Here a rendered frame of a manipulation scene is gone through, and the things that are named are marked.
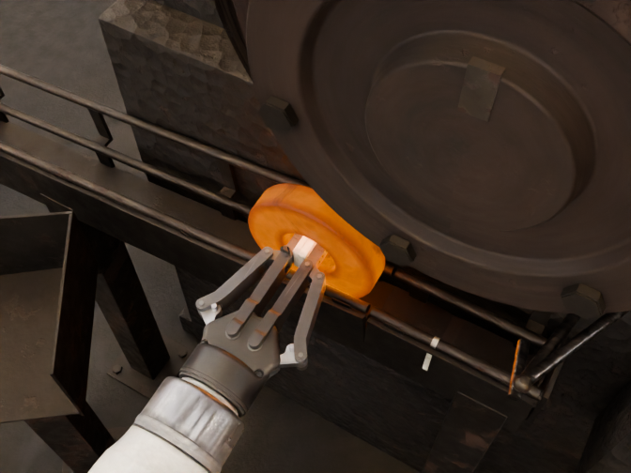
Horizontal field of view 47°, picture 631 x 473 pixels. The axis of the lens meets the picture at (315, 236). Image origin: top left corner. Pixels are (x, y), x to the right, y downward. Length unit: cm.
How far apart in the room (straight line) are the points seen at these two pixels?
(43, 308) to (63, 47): 135
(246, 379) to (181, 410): 7
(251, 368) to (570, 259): 35
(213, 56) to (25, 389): 44
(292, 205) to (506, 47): 41
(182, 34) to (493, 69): 53
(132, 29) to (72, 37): 141
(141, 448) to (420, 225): 32
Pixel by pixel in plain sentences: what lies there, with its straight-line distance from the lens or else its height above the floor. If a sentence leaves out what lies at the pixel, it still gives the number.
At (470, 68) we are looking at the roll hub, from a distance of 35.
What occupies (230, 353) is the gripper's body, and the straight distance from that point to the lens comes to 71.
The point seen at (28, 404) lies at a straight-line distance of 92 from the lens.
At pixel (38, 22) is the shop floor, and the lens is 233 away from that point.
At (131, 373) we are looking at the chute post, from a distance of 156.
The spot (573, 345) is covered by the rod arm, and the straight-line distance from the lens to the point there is 60.
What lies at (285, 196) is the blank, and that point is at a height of 82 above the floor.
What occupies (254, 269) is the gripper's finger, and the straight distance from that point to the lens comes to 74.
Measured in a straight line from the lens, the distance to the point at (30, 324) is 96.
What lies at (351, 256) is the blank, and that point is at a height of 79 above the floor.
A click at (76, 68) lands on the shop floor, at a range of 215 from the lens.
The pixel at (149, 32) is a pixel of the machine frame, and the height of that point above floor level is 87.
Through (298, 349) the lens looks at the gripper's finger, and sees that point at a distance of 70.
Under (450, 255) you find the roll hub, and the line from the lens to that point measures 47.
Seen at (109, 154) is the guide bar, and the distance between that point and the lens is 101.
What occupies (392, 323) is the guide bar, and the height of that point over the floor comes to 71.
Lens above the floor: 140
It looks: 56 degrees down
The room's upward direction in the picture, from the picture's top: straight up
